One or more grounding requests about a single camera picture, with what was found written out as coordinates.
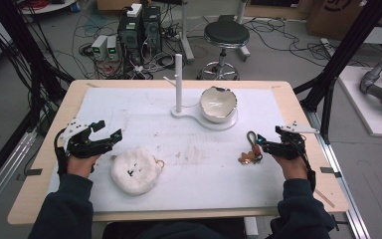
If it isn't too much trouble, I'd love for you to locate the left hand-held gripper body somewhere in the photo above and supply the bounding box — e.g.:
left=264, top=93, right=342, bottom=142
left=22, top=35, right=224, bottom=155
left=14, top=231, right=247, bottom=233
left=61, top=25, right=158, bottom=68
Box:
left=59, top=118, right=114, bottom=159

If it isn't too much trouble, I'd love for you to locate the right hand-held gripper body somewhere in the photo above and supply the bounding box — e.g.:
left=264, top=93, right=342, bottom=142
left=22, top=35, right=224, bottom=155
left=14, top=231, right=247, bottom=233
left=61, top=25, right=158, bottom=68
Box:
left=271, top=120, right=320, bottom=161

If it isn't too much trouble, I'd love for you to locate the gingerbread keychain with strap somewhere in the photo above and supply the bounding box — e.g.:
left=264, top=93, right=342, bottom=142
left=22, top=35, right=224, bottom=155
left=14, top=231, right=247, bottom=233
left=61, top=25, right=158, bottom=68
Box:
left=237, top=130, right=264, bottom=166

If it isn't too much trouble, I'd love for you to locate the person's left hand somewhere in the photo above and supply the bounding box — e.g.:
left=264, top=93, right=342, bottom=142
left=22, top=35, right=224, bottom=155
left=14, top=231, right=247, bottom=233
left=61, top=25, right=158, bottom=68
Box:
left=66, top=153, right=102, bottom=179

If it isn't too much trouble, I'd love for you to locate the person's right hand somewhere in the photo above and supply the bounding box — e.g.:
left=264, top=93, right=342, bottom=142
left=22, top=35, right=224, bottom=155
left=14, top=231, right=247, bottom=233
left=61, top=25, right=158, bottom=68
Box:
left=271, top=153, right=309, bottom=181

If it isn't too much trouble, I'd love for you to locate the black tape piece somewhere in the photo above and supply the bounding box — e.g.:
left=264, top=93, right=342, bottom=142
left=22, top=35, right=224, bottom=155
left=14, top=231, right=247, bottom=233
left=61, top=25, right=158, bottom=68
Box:
left=319, top=166, right=342, bottom=179
left=25, top=167, right=44, bottom=177

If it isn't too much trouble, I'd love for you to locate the wooden table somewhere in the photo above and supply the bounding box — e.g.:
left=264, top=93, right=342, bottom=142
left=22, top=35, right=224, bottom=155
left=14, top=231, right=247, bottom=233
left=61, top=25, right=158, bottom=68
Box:
left=7, top=79, right=350, bottom=227

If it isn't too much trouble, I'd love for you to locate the white eggshell-shaped bowl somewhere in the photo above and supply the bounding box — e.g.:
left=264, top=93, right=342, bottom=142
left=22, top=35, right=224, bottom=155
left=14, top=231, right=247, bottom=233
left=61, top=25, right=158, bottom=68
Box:
left=199, top=86, right=239, bottom=124

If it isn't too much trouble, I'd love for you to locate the white table mat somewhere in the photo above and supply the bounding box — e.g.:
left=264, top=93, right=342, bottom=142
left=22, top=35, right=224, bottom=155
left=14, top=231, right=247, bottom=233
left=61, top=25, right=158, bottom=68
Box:
left=47, top=86, right=287, bottom=214

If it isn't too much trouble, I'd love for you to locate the grey power supply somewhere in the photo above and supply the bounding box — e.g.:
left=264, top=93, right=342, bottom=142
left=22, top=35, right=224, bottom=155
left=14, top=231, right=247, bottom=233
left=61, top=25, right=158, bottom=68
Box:
left=105, top=35, right=119, bottom=62
left=91, top=34, right=109, bottom=62

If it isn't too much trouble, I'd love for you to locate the white platform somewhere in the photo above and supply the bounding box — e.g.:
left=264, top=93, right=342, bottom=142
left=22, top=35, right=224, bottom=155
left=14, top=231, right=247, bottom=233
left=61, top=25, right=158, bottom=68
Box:
left=337, top=65, right=382, bottom=139

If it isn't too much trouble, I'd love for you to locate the white stand with pole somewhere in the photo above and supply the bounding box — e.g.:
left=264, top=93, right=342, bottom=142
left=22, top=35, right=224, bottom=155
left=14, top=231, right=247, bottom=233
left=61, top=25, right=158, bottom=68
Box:
left=162, top=53, right=240, bottom=131

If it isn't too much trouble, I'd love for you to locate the white table leg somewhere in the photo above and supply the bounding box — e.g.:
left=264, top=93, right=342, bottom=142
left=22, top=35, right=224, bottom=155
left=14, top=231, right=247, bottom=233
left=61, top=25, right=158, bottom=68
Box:
left=243, top=216, right=260, bottom=239

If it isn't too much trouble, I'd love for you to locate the black computer tower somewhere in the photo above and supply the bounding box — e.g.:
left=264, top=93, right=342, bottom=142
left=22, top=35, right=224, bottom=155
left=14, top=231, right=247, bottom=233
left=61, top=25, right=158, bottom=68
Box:
left=116, top=9, right=144, bottom=66
left=141, top=5, right=163, bottom=56

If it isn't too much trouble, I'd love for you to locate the black round stool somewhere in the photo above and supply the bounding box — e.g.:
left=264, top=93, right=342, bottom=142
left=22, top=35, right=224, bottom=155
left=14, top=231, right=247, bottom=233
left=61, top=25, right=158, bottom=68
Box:
left=196, top=20, right=251, bottom=82

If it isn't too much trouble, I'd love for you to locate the person's lap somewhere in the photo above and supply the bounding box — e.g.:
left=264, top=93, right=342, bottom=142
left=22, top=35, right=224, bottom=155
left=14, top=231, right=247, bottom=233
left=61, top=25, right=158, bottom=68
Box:
left=101, top=219, right=247, bottom=239

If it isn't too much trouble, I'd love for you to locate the white box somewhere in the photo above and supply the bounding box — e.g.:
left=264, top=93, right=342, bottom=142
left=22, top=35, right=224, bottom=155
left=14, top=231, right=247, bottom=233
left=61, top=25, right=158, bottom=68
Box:
left=125, top=2, right=143, bottom=19

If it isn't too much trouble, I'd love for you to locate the cardboard box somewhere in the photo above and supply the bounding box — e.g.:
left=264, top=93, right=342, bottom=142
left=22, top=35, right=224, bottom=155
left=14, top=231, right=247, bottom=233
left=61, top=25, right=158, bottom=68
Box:
left=305, top=0, right=382, bottom=42

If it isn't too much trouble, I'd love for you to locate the black cable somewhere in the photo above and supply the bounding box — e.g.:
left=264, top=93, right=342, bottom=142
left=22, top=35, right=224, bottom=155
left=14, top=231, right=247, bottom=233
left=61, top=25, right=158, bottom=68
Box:
left=296, top=140, right=317, bottom=193
left=54, top=128, right=70, bottom=177

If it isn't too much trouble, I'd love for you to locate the white fluffy plush keychain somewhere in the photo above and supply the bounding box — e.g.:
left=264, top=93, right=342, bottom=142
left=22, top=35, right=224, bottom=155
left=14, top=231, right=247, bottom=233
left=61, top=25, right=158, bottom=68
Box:
left=110, top=146, right=165, bottom=196

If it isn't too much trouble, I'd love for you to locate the aluminium rail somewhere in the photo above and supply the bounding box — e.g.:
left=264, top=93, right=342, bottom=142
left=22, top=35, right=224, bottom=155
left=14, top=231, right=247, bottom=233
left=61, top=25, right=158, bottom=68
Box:
left=0, top=129, right=38, bottom=222
left=305, top=109, right=372, bottom=239

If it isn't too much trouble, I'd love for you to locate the black frame strut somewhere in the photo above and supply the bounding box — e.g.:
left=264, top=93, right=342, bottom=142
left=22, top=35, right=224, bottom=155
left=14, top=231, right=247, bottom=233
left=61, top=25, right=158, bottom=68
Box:
left=292, top=0, right=382, bottom=144
left=0, top=0, right=76, bottom=133

